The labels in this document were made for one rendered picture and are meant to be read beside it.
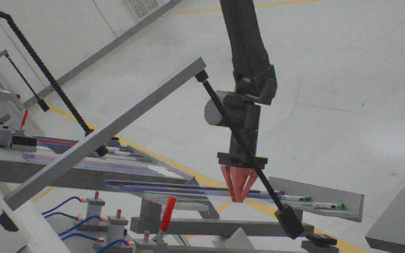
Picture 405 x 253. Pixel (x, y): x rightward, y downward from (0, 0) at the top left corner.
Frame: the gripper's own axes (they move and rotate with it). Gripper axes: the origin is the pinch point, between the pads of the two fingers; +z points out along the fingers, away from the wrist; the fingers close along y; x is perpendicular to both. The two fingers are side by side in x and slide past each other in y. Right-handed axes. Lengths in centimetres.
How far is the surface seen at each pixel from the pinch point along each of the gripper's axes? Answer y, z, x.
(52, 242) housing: 32, 3, -49
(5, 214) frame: 66, -5, -64
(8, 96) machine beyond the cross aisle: -416, -28, 51
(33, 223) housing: 24, 2, -49
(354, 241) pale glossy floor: -74, 22, 111
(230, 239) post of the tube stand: -8.3, 10.3, 5.1
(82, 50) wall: -705, -112, 212
